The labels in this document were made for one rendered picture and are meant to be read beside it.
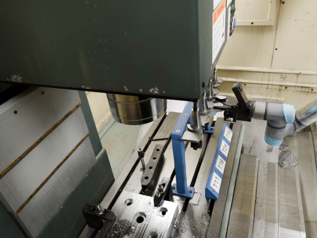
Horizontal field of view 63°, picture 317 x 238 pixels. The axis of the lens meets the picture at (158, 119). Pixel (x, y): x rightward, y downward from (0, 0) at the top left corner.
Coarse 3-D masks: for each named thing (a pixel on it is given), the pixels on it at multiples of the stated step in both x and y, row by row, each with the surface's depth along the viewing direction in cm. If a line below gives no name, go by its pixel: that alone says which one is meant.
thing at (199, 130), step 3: (189, 126) 95; (201, 126) 94; (204, 126) 95; (189, 129) 94; (192, 129) 93; (195, 129) 93; (198, 129) 93; (201, 129) 93; (204, 129) 96; (198, 132) 94; (201, 132) 94
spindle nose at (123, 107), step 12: (108, 96) 65; (120, 96) 62; (132, 96) 61; (120, 108) 64; (132, 108) 63; (144, 108) 64; (156, 108) 66; (120, 120) 67; (132, 120) 66; (144, 120) 66
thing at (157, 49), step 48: (0, 0) 53; (48, 0) 49; (96, 0) 45; (144, 0) 42; (192, 0) 40; (0, 48) 61; (48, 48) 55; (96, 48) 51; (144, 48) 47; (192, 48) 44; (144, 96) 54; (192, 96) 49
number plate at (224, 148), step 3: (222, 141) 127; (222, 144) 125; (225, 144) 127; (222, 147) 124; (225, 147) 126; (228, 147) 128; (222, 150) 123; (225, 150) 125; (225, 153) 124; (225, 156) 123
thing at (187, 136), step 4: (184, 132) 94; (188, 132) 94; (192, 132) 93; (196, 132) 93; (184, 136) 92; (188, 136) 92; (192, 136) 92; (196, 136) 91; (200, 136) 91; (184, 140) 91; (188, 140) 90; (192, 140) 90; (196, 140) 90
